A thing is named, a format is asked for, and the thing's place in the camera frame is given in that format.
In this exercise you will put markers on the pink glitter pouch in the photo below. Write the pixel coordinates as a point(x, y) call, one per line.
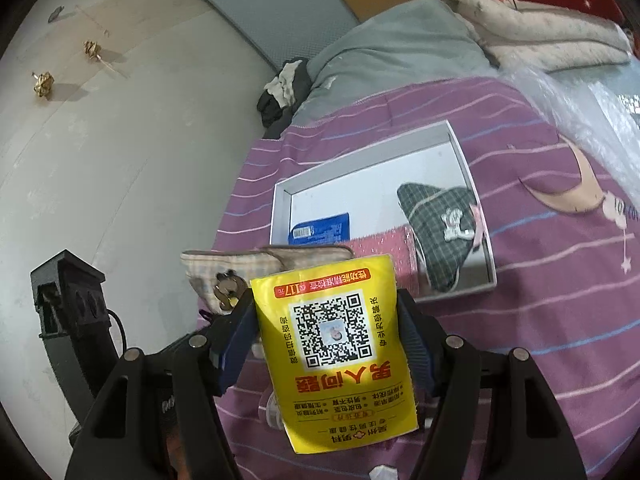
point(385, 247)

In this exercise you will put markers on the blue foil packet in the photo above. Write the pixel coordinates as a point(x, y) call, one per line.
point(325, 227)

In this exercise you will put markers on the dark clothing heap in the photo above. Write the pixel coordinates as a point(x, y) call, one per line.
point(272, 107)

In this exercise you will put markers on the folded cream quilt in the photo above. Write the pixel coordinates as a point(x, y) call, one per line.
point(550, 25)

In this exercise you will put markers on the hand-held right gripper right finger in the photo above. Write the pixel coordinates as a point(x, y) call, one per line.
point(410, 345)

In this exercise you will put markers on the green plaid pouch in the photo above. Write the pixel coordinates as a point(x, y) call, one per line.
point(435, 230)

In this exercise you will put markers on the gold wall ornament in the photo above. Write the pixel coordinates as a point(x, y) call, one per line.
point(92, 50)
point(43, 85)

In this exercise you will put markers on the clear plastic sheet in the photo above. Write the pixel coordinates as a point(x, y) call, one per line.
point(590, 110)

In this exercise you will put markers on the grey blanket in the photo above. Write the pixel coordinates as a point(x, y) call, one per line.
point(390, 45)

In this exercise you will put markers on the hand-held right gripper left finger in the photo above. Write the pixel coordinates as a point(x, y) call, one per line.
point(235, 345)

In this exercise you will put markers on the beige plaid pouch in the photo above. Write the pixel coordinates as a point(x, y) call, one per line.
point(225, 265)

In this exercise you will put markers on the white shallow box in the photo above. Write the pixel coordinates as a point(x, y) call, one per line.
point(380, 180)

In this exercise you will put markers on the grey panel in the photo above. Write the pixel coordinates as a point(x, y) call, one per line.
point(280, 5)

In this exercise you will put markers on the yellow printed packet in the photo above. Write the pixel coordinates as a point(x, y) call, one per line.
point(340, 385)

